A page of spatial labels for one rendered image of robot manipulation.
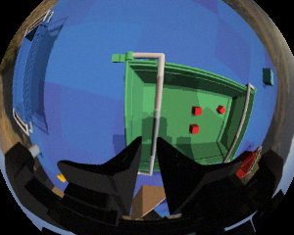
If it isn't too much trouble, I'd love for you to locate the green plastic tray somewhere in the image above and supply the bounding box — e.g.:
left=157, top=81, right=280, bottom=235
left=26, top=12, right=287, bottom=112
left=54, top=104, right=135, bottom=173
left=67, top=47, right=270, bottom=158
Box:
left=112, top=51, right=257, bottom=171

